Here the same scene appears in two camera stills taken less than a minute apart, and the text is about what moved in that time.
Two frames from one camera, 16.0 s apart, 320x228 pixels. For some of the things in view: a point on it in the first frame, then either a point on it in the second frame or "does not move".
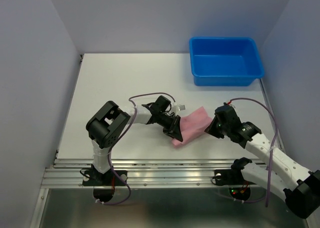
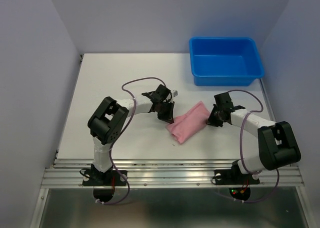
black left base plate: (110, 178) does not move
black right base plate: (227, 177) does not move
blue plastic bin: (224, 61) does not move
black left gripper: (173, 130) to (168, 117)
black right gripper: (210, 129) to (211, 120)
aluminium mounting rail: (67, 173) does not move
